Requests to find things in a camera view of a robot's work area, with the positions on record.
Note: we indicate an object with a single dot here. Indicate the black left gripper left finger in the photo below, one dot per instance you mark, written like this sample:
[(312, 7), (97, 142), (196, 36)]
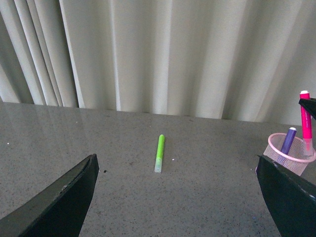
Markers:
[(60, 209)]

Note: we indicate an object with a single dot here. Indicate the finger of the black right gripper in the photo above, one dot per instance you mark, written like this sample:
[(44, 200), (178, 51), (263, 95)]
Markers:
[(309, 105)]

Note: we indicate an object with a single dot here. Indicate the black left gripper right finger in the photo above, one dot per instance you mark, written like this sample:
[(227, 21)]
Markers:
[(290, 199)]

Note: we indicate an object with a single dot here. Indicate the pink marker pen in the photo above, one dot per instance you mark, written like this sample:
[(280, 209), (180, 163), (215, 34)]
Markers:
[(307, 131)]

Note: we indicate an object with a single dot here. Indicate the purple marker pen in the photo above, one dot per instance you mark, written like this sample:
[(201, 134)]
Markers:
[(287, 145)]

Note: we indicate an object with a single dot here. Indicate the pink mesh pen cup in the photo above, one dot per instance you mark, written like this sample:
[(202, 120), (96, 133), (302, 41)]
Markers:
[(295, 160)]

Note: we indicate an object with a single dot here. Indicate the white pleated curtain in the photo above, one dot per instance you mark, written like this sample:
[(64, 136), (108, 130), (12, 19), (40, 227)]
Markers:
[(221, 59)]

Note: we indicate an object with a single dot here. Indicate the green marker pen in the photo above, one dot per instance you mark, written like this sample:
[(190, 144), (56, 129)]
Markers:
[(159, 155)]

